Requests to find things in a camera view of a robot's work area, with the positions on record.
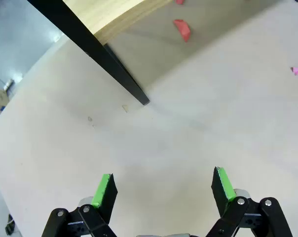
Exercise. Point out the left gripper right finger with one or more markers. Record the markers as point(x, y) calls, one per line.
point(221, 192)

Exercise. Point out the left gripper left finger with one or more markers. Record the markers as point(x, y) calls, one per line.
point(107, 192)

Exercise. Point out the black-framed wooden shelf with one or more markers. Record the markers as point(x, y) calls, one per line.
point(89, 37)

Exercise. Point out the beige paper scrap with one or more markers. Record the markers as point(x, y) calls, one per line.
point(125, 107)

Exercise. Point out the small black device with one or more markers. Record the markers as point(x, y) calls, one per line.
point(9, 225)

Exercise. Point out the pink paper scrap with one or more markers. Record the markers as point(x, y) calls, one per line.
point(297, 71)

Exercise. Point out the small silver metal object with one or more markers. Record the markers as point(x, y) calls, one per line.
point(9, 84)

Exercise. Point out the large red paper scrap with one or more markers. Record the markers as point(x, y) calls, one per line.
point(183, 30)

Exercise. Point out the small red paper scrap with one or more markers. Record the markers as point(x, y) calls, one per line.
point(179, 1)

